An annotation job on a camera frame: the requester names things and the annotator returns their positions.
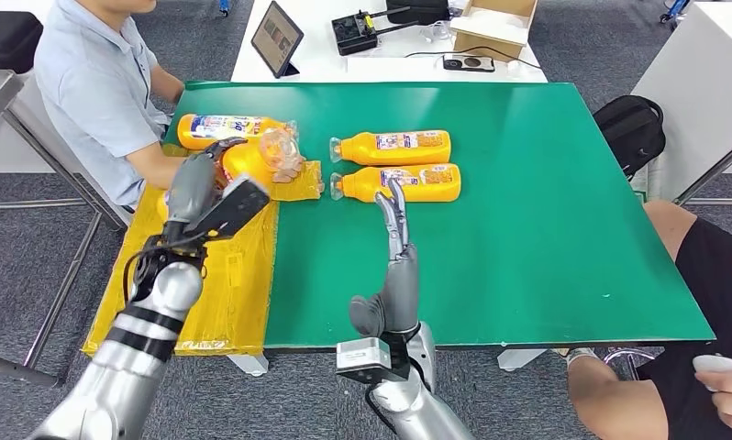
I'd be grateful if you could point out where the white controller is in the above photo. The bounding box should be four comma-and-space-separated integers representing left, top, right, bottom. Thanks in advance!
692, 354, 732, 393

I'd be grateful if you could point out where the person's right hand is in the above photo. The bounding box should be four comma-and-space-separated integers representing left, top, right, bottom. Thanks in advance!
270, 158, 306, 184

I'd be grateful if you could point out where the white table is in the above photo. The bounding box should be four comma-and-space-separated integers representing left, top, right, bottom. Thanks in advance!
230, 0, 549, 84

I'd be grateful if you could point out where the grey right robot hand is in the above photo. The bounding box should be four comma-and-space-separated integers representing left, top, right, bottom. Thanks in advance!
349, 177, 421, 338

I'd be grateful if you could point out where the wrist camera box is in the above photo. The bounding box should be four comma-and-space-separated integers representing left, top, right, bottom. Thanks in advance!
183, 176, 272, 241
335, 336, 404, 385

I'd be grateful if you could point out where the black bag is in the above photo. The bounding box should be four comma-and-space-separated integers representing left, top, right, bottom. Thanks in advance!
385, 0, 451, 27

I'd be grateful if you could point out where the white cabinet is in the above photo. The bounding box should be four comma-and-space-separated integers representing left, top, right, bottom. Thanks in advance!
630, 1, 732, 214

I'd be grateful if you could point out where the open cardboard box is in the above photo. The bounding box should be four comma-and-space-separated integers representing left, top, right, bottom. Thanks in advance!
449, 0, 538, 62

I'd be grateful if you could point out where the chrome chair base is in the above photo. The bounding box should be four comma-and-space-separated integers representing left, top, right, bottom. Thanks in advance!
603, 346, 659, 378

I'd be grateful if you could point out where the black hard case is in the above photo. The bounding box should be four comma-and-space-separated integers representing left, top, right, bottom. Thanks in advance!
0, 10, 44, 74

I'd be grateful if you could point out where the black backpack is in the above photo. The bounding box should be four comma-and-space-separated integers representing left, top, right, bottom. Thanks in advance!
592, 94, 668, 182

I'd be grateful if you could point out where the black tablet on stand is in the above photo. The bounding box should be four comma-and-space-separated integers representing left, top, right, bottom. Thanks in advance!
250, 1, 305, 80

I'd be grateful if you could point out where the white table foot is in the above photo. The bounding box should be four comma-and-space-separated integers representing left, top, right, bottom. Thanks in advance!
497, 347, 549, 373
227, 354, 270, 378

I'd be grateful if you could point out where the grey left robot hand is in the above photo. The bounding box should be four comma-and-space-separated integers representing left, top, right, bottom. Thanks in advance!
165, 137, 249, 226

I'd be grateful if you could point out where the orange labelled plastic bottle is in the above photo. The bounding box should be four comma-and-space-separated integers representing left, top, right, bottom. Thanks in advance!
176, 113, 299, 151
329, 163, 462, 203
156, 127, 306, 223
328, 128, 452, 166

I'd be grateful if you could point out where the black cable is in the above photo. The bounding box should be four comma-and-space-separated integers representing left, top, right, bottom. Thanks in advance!
404, 46, 542, 71

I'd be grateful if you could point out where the black router with antennas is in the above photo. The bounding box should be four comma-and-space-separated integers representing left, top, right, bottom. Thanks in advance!
331, 6, 421, 58

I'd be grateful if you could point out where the black phone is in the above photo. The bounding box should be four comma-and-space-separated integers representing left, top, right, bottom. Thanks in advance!
441, 53, 496, 73

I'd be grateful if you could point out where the green work table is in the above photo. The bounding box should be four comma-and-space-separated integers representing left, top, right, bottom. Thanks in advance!
159, 82, 715, 348

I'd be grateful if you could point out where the clear plastic wrap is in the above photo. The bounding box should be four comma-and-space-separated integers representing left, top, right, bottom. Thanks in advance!
419, 21, 457, 44

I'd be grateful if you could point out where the yellow taped cardboard mat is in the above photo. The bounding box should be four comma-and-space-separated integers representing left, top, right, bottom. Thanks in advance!
81, 142, 324, 358

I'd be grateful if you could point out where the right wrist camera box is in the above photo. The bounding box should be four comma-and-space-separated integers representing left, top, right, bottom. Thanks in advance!
335, 336, 404, 385

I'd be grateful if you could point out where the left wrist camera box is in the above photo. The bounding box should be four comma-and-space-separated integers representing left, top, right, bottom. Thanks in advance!
183, 176, 272, 241

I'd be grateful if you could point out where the person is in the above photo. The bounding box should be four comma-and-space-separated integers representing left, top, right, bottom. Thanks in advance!
33, 0, 306, 211
566, 200, 732, 440

